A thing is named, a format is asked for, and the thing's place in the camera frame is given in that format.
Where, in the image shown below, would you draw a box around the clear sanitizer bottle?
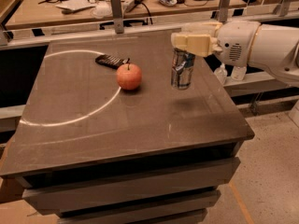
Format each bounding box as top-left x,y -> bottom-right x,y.
231,66 -> 247,81
214,63 -> 228,84

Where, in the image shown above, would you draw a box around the grey drawer cabinet table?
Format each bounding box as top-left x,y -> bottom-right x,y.
1,31 -> 253,224

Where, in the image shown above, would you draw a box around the right clear sanitizer bottle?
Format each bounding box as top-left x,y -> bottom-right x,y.
231,66 -> 247,81

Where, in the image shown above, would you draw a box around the white paper sheets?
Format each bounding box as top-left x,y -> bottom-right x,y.
57,0 -> 95,11

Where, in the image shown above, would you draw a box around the red apple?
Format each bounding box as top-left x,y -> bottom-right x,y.
117,63 -> 142,91

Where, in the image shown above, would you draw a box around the black chocolate bar wrapper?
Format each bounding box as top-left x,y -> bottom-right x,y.
95,54 -> 130,69

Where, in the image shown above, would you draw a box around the grey power strip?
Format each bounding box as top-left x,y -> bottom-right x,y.
122,0 -> 149,13

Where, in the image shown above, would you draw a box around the silver blue redbull can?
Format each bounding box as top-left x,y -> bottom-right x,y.
171,49 -> 195,91

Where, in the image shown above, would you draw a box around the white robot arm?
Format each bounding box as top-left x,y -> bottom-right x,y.
171,21 -> 299,87

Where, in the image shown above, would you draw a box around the left clear sanitizer bottle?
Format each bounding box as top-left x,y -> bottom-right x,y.
214,63 -> 228,84

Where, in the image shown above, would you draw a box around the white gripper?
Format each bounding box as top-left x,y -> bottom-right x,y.
171,21 -> 261,67

